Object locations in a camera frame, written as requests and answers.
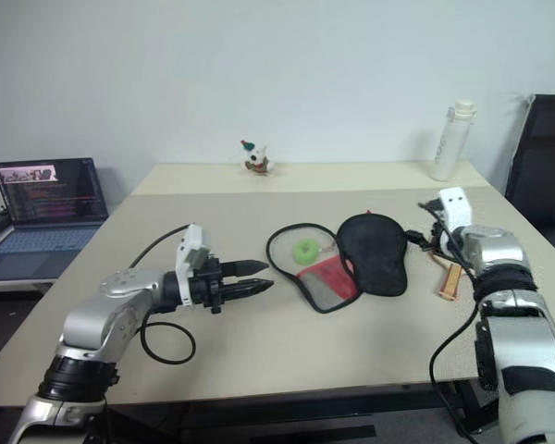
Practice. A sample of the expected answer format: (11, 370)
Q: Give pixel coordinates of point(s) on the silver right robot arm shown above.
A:
(518, 333)

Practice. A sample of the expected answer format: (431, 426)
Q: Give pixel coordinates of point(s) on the black table frame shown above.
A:
(305, 416)

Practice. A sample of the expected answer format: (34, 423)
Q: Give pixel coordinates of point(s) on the black office chair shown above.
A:
(546, 185)

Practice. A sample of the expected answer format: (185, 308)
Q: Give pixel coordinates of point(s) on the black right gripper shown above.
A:
(440, 238)

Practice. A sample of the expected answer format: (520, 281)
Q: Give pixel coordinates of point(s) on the small white plush dog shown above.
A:
(255, 162)

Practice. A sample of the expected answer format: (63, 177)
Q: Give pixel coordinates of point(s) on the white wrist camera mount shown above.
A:
(455, 208)
(192, 238)

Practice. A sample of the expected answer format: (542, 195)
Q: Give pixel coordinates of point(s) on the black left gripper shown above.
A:
(208, 287)

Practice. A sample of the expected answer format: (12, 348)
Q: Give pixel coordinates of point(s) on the green ball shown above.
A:
(297, 252)

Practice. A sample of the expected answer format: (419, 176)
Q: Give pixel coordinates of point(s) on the open blue laptop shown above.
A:
(41, 240)

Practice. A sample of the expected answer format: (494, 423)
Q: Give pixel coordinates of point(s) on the white water bottle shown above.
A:
(448, 148)

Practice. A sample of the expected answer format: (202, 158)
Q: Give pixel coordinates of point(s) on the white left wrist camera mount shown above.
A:
(192, 238)

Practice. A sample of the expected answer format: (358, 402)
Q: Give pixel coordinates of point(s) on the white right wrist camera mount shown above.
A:
(455, 208)

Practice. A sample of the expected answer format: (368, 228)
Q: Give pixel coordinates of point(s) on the red black paddle case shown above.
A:
(374, 259)

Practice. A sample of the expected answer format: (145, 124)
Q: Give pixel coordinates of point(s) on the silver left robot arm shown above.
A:
(97, 319)

